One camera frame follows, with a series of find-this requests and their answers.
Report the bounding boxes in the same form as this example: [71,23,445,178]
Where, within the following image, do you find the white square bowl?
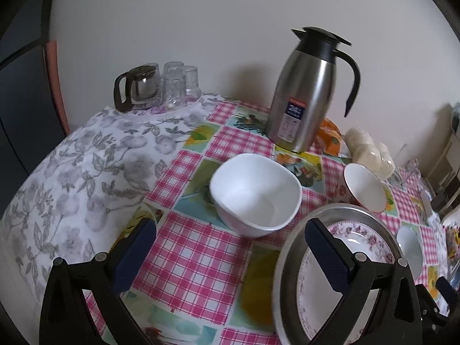
[209,153,302,238]

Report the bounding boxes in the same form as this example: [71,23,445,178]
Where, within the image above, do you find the stainless steel basin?
[272,203,407,345]

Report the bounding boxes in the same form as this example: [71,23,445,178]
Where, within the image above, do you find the stainless steel thermos jug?
[264,26,361,153]

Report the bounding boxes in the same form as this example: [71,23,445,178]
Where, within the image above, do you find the dark cabinet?
[0,0,70,209]

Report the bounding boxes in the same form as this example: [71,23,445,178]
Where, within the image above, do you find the black charger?
[431,190,450,212]

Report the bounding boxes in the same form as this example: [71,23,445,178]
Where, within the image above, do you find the glass teapot brown handle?
[114,63,160,113]

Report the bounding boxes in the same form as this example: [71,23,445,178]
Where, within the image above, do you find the pink checked tablecloth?
[84,99,457,345]

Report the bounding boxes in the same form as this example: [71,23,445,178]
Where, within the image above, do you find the orange snack packet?
[316,117,342,155]

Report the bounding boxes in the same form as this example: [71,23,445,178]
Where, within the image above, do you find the clear drinking glass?
[163,61,185,78]
[161,74,187,108]
[181,65,201,98]

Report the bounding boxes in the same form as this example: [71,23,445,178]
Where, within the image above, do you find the white chair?
[442,104,460,223]

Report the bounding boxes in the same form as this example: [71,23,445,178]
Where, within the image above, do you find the bag of steamed buns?
[344,126,395,179]

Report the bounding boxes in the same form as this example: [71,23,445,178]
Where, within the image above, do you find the grey floral cloth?
[0,93,225,295]

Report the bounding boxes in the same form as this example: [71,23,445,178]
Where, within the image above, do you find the strawberry print bowl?
[343,163,388,213]

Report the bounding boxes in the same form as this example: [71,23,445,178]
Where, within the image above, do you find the round floral rim plate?
[296,221,396,342]

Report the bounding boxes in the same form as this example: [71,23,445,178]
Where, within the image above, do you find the small red print bowl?
[395,226,424,281]

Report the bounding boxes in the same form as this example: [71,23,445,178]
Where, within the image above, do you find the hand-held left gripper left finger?
[39,217,157,345]

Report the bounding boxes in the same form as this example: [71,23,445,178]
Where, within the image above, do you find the clear glass mug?
[395,144,423,187]

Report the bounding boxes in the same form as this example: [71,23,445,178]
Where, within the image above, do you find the yellow snack packet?
[446,223,460,259]

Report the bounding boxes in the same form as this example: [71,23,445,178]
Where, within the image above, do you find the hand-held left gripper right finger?
[305,218,423,345]

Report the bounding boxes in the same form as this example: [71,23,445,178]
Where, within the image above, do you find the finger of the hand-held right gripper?
[435,276,456,304]

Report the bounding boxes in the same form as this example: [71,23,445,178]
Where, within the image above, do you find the salmon pink board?
[45,39,70,135]

